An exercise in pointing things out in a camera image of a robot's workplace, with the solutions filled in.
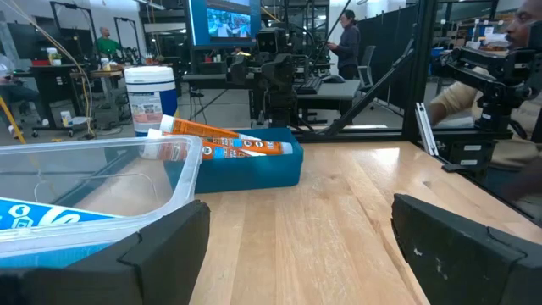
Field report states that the standing person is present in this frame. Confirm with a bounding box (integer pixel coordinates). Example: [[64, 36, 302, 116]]
[[326, 8, 362, 80]]

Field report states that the silver metal bracket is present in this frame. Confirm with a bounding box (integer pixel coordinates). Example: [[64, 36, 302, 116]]
[[414, 102, 440, 157]]

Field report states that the black work table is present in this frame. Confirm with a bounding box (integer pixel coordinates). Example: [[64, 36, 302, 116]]
[[29, 63, 124, 136]]

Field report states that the teal plastic bin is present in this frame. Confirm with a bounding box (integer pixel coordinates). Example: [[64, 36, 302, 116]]
[[163, 126, 305, 195]]

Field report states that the Lysol wipes canister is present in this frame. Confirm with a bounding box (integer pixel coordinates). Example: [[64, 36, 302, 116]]
[[124, 65, 179, 137]]

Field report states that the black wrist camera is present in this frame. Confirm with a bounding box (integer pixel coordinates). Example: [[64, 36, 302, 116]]
[[256, 27, 290, 55]]

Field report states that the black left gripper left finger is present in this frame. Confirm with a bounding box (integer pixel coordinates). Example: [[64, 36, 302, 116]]
[[0, 199, 212, 305]]

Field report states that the grey office chair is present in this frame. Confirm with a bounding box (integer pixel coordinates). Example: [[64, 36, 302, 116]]
[[357, 45, 378, 91]]

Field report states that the large display screen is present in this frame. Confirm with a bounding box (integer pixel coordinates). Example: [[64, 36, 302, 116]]
[[185, 0, 263, 48]]

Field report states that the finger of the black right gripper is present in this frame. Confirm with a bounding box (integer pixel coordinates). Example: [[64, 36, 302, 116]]
[[270, 53, 296, 88], [230, 53, 248, 86]]

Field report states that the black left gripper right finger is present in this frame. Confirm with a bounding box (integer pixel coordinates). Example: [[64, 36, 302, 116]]
[[390, 193, 542, 305]]

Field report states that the yellow extension cable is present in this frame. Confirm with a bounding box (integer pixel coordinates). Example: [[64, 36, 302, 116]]
[[0, 95, 27, 145]]

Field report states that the black partition curtain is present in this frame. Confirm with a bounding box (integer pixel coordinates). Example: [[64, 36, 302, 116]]
[[359, 3, 418, 112]]

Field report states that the grey desk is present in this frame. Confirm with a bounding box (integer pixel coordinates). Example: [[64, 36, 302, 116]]
[[181, 74, 362, 124]]

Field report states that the black keyboard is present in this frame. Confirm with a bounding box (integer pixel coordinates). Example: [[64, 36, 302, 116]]
[[295, 75, 324, 96]]

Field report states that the person at leader arm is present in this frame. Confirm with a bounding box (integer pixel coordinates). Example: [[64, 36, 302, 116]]
[[425, 0, 542, 213]]

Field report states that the clear plastic container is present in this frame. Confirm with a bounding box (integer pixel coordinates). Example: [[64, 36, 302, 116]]
[[0, 134, 203, 260]]

